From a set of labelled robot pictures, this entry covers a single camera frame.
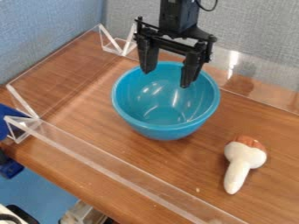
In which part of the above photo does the black and white object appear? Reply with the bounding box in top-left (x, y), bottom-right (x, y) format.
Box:
top-left (0, 204), bottom-right (39, 224)

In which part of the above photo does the clear bracket under table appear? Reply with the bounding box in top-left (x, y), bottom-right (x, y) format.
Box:
top-left (58, 200), bottom-right (107, 224)

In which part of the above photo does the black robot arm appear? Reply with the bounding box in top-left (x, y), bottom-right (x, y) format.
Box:
top-left (134, 0), bottom-right (217, 88)

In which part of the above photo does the clear acrylic back barrier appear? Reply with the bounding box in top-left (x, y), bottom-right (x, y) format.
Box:
top-left (95, 24), bottom-right (299, 115)

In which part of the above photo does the blue plastic bowl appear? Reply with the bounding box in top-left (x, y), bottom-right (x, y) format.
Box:
top-left (110, 61), bottom-right (220, 141)

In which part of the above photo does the clear acrylic left barrier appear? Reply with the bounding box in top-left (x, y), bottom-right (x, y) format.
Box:
top-left (5, 26), bottom-right (103, 117)

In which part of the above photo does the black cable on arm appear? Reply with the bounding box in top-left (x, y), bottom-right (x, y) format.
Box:
top-left (193, 0), bottom-right (220, 12)

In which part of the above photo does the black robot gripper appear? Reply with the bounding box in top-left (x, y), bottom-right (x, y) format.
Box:
top-left (134, 17), bottom-right (217, 88)

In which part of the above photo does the blue clamp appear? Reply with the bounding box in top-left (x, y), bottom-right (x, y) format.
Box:
top-left (0, 103), bottom-right (26, 179)

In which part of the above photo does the white toy mushroom brown cap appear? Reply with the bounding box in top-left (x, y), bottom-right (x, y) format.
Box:
top-left (224, 135), bottom-right (266, 194)

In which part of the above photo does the clear acrylic front barrier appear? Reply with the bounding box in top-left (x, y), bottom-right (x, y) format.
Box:
top-left (3, 115), bottom-right (248, 224)

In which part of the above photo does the clear acrylic barrier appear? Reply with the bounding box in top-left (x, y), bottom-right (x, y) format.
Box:
top-left (3, 115), bottom-right (248, 224)
top-left (5, 26), bottom-right (103, 117)
top-left (95, 24), bottom-right (299, 115)

